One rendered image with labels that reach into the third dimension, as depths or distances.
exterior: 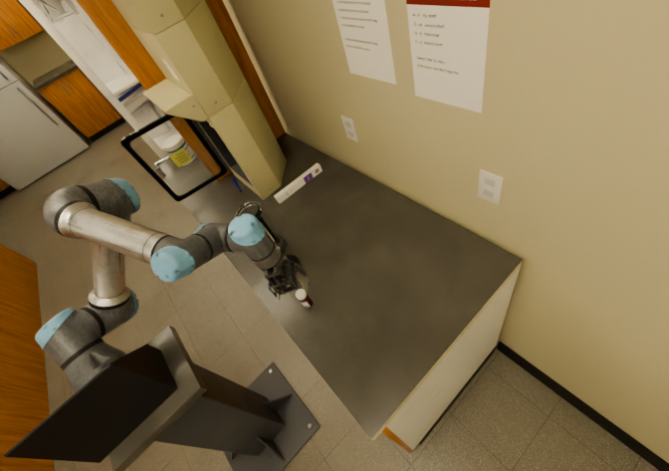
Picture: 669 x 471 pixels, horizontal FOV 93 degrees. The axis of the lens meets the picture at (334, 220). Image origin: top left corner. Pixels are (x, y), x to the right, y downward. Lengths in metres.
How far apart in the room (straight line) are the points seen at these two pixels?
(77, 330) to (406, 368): 0.98
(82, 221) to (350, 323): 0.78
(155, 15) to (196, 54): 0.15
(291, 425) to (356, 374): 1.09
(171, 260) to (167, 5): 0.83
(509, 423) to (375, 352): 1.05
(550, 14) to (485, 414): 1.68
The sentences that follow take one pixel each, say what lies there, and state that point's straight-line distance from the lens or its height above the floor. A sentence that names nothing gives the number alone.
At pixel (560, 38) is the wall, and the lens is 0.77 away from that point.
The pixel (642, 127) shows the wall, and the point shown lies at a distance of 0.80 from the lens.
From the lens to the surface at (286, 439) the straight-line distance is 2.09.
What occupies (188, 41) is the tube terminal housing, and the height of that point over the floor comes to 1.65.
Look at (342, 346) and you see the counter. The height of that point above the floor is 0.94.
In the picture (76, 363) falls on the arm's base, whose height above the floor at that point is 1.20.
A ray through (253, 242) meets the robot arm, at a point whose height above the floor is 1.39.
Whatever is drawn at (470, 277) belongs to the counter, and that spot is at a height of 0.94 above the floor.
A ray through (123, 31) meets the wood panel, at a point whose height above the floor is 1.70.
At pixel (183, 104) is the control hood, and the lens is 1.31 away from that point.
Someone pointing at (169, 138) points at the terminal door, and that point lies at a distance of 1.68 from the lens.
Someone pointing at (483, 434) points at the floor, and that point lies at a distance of 1.94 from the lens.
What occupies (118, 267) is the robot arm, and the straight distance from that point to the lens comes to 1.22.
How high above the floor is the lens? 1.93
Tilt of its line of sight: 47 degrees down
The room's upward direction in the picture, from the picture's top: 24 degrees counter-clockwise
